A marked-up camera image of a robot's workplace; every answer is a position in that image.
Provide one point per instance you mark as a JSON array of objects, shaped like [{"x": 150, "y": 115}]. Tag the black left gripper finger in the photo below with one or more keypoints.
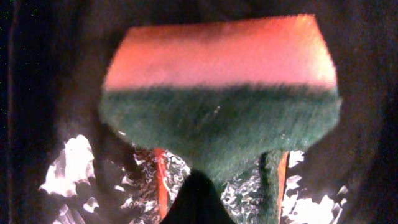
[{"x": 197, "y": 202}]

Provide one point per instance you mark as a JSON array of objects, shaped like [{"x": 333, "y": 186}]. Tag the green and pink sponge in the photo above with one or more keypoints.
[{"x": 220, "y": 94}]

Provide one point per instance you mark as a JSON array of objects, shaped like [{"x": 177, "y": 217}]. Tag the black plastic tray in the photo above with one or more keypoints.
[{"x": 59, "y": 51}]

